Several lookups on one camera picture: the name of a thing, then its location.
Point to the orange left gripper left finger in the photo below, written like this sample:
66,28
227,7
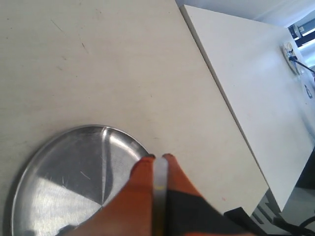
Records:
130,212

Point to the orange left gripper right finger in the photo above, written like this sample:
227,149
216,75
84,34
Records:
189,214

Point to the round metal plate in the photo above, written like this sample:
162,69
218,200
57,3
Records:
72,177

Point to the white side table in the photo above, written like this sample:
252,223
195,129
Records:
273,106

